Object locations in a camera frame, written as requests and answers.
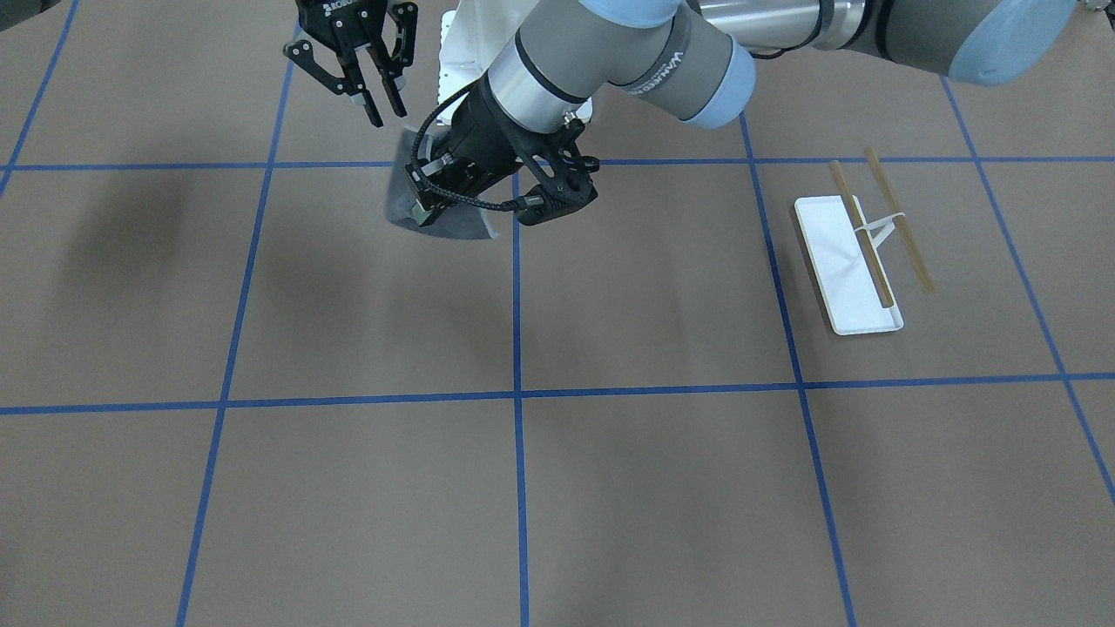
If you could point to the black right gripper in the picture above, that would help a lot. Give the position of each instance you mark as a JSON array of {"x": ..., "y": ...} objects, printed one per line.
[{"x": 346, "y": 28}]

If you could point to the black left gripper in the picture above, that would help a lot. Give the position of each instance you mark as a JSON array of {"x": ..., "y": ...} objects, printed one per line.
[{"x": 482, "y": 138}]

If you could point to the grey towel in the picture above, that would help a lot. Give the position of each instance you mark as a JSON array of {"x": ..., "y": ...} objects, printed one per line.
[{"x": 438, "y": 217}]

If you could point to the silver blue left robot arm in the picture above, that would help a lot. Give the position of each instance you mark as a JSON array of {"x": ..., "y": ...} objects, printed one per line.
[{"x": 697, "y": 59}]

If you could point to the white towel rack base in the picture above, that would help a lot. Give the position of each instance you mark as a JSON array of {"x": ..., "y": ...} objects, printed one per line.
[{"x": 840, "y": 270}]

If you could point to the wooden rack bar near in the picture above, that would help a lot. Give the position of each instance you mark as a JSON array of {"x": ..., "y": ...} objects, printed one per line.
[{"x": 861, "y": 234}]

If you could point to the wooden rack bar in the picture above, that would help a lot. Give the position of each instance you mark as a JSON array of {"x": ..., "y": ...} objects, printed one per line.
[
  {"x": 900, "y": 221},
  {"x": 861, "y": 234}
]

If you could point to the wooden rack bar far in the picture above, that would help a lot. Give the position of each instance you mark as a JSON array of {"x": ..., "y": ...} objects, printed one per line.
[{"x": 900, "y": 221}]

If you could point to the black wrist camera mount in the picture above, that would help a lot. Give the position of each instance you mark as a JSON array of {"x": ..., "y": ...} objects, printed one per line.
[{"x": 563, "y": 173}]

